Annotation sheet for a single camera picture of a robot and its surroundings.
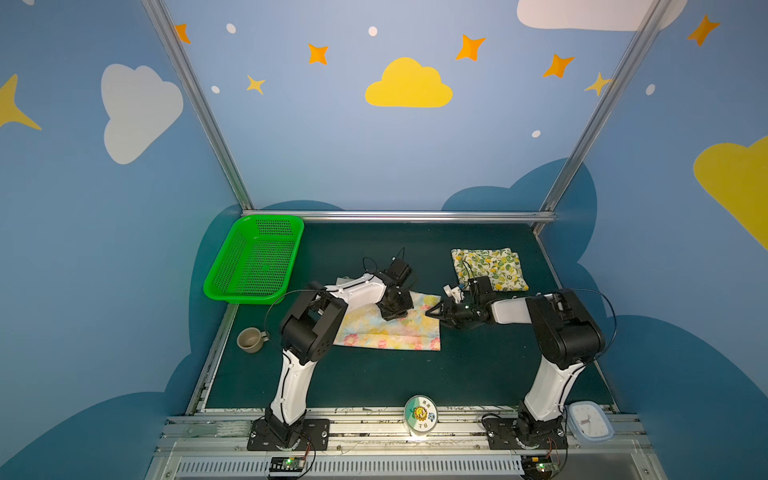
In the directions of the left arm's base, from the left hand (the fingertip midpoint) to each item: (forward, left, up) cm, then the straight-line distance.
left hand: (414, 313), depth 95 cm
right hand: (-1, -6, 0) cm, 6 cm away
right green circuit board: (-40, -28, -3) cm, 49 cm away
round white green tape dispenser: (-31, 0, +7) cm, 31 cm away
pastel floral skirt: (-4, +15, -1) cm, 16 cm away
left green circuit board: (-40, +32, -2) cm, 51 cm away
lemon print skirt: (+19, -33, +1) cm, 39 cm away
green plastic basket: (+23, +58, -3) cm, 62 cm away
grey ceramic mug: (-9, +50, 0) cm, 51 cm away
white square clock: (-31, -43, +1) cm, 53 cm away
